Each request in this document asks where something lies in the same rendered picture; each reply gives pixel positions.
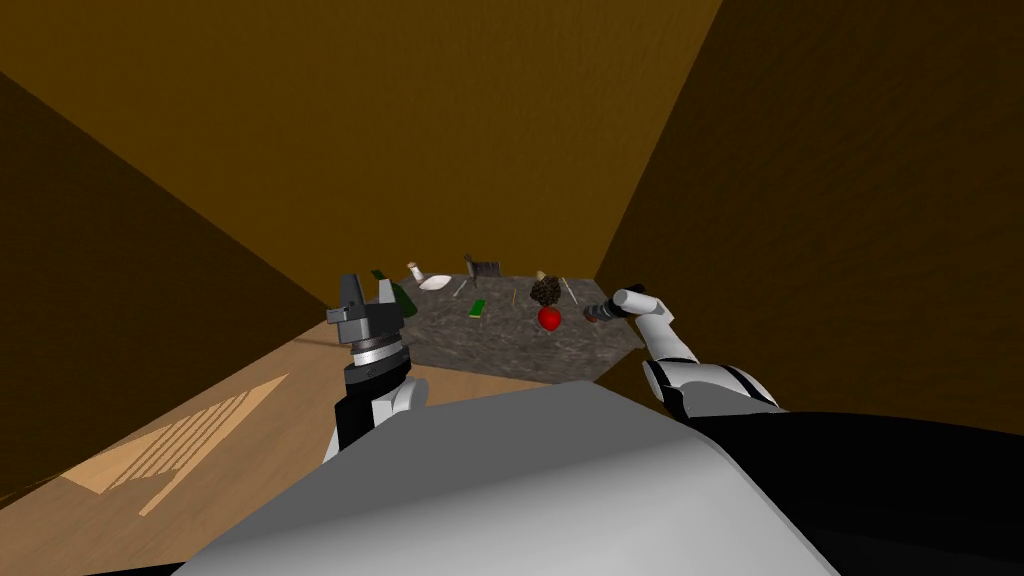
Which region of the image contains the dark grey chair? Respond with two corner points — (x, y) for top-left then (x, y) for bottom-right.
(463, 253), (505, 283)

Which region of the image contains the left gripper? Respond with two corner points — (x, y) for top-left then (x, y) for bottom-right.
(325, 273), (402, 347)

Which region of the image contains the green bottle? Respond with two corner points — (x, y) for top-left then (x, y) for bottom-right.
(371, 269), (420, 320)

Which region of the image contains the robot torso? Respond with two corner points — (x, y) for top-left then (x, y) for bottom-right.
(171, 379), (841, 576)

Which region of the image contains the grey stone table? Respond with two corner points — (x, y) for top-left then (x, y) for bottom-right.
(391, 275), (650, 386)

